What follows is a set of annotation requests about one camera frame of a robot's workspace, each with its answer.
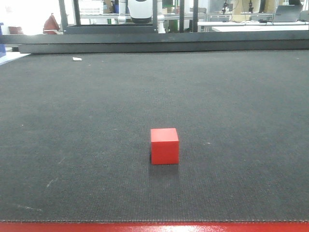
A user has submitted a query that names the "black metal frame rack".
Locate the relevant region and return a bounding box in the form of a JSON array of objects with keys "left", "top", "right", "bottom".
[{"left": 58, "top": 0, "right": 199, "bottom": 34}]

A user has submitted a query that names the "white background desk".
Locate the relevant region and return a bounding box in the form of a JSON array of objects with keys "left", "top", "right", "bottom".
[{"left": 197, "top": 21, "right": 309, "bottom": 32}]

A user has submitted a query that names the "dark red bag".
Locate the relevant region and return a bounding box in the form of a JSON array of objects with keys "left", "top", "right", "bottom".
[{"left": 43, "top": 13, "right": 60, "bottom": 34}]

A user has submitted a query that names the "blue bin at left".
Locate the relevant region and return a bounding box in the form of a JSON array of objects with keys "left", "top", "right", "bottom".
[{"left": 0, "top": 22, "right": 6, "bottom": 58}]

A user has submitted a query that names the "black woven table mat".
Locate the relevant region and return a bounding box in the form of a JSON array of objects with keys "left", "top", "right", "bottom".
[{"left": 0, "top": 50, "right": 309, "bottom": 222}]

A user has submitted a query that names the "grey laptop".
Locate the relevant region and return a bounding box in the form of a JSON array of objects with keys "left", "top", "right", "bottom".
[{"left": 273, "top": 5, "right": 302, "bottom": 22}]

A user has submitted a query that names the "red magnetic cube block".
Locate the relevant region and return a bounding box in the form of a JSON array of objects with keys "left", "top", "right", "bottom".
[{"left": 150, "top": 128, "right": 180, "bottom": 165}]

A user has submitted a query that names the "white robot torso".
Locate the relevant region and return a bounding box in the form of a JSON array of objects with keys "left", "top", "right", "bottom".
[{"left": 128, "top": 0, "right": 153, "bottom": 24}]

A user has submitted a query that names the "black rear table rail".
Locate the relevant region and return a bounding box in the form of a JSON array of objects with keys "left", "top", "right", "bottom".
[{"left": 0, "top": 30, "right": 309, "bottom": 54}]

